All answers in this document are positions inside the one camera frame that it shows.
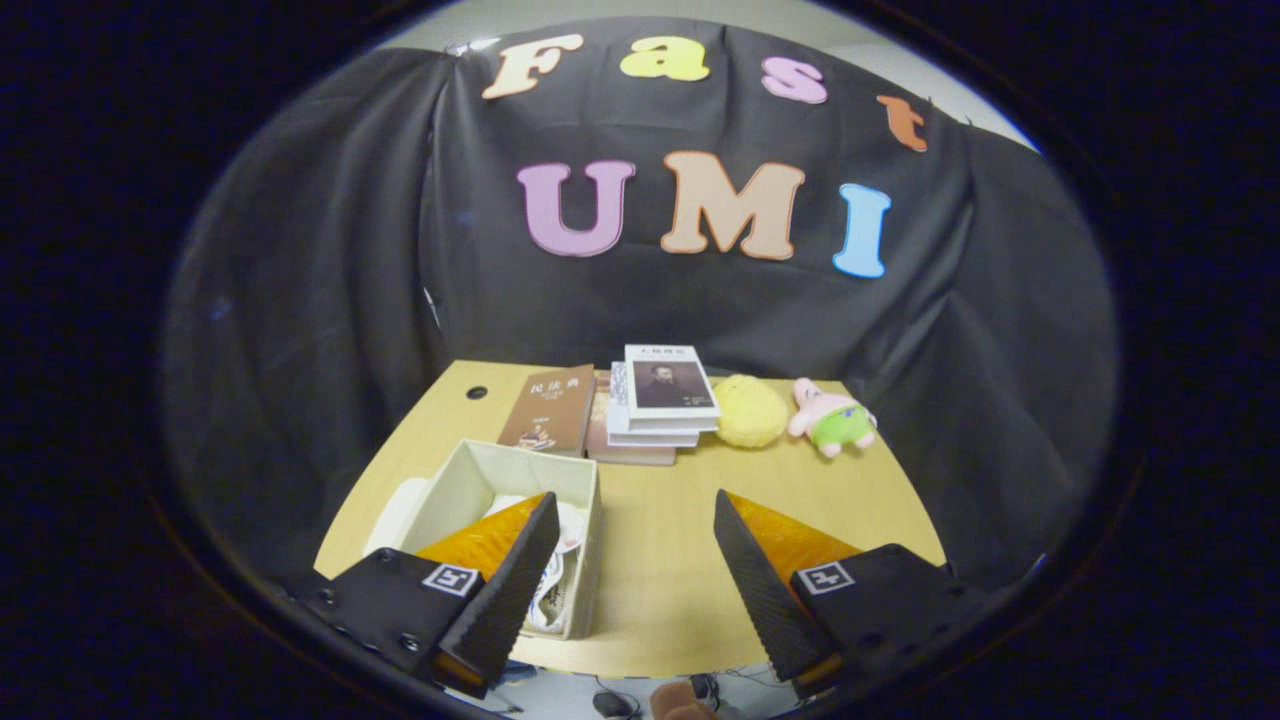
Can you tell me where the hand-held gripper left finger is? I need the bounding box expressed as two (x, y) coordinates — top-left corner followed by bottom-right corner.
(298, 491), (563, 701)

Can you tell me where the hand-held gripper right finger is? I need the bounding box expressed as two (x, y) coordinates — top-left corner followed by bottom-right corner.
(712, 489), (1006, 701)

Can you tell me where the white striped shoe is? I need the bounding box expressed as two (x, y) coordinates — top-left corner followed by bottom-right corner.
(524, 500), (593, 634)
(483, 493), (547, 523)

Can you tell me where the grey fabric storage box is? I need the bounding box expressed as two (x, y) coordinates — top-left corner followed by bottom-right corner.
(398, 438), (604, 641)

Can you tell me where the pink book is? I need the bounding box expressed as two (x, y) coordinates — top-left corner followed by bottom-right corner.
(584, 372), (679, 467)

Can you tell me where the yellow round plush toy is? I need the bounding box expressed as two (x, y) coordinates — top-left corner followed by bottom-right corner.
(711, 374), (790, 450)

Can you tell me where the brown book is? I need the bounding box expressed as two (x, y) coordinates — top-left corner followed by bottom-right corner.
(497, 364), (597, 459)

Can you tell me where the pink star plush toy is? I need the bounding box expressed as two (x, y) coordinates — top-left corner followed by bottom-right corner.
(786, 377), (879, 460)

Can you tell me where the white portrait cover book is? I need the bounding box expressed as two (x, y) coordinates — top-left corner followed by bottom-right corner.
(624, 344), (722, 422)

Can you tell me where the black backdrop cloth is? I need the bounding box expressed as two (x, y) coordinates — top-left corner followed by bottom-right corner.
(160, 18), (1119, 601)

